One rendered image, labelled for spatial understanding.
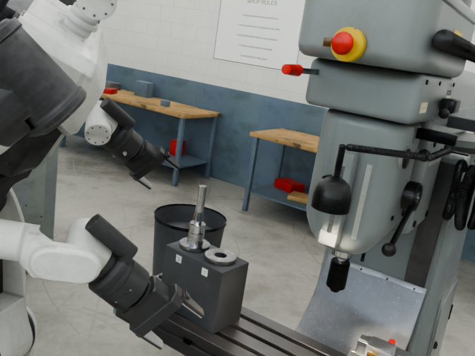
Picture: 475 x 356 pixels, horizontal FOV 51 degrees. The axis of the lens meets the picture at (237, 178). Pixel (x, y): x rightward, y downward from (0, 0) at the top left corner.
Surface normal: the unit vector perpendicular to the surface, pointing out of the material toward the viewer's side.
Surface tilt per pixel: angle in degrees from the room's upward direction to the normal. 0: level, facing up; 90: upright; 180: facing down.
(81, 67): 62
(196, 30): 90
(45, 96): 84
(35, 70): 74
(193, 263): 90
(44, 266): 98
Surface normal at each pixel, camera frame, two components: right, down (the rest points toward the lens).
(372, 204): -0.09, 0.25
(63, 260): 0.19, 0.41
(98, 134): 0.17, 0.64
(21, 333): 0.96, -0.07
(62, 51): 0.58, -0.18
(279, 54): -0.54, 0.14
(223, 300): 0.77, 0.27
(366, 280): -0.42, -0.32
